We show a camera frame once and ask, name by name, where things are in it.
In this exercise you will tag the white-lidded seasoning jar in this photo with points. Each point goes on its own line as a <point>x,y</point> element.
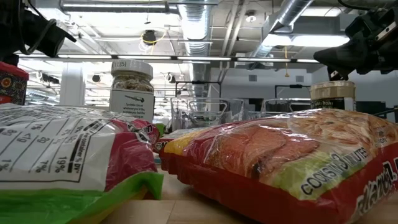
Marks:
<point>132,102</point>

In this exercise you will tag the green-edged pink ramen packet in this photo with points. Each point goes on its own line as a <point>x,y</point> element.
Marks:
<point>62,149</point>

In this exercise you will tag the red floral spice tin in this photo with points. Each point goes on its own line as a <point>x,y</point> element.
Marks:
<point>12,84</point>

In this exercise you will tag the bright ceiling light panel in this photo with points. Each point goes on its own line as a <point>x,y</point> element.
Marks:
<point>311,40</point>

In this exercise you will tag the slanted silver ventilation duct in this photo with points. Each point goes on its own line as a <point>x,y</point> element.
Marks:
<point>292,9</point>

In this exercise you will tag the large silver ventilation duct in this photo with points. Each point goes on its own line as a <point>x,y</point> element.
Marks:
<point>196,18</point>

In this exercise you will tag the red roast beef ramen packet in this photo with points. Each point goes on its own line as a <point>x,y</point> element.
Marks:
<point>161,144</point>

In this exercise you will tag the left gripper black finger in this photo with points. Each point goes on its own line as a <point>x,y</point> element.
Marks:
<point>57,39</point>

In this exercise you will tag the red yellow ramen packet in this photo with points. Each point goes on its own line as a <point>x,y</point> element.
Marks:
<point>264,161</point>

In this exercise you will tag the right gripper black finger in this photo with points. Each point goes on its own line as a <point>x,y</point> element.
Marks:
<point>342,57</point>

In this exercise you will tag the white pillar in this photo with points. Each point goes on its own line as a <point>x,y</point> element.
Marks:
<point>72,84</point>

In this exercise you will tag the clear plastic container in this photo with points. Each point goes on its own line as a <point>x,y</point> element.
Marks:
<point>280,105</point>
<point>177,112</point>

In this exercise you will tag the long ceiling light strip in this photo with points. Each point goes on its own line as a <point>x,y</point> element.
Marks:
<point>143,57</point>

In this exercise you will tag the grey ceiling pipe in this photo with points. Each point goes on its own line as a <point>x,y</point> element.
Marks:
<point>118,6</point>

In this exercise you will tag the tan-lidded jar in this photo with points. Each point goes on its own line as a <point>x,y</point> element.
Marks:
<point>332,91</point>

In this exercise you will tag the black stand frame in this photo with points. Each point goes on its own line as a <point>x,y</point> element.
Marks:
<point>199,82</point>
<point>292,86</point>

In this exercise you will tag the round ceiling smoke detector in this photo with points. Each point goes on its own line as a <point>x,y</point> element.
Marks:
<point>250,17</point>

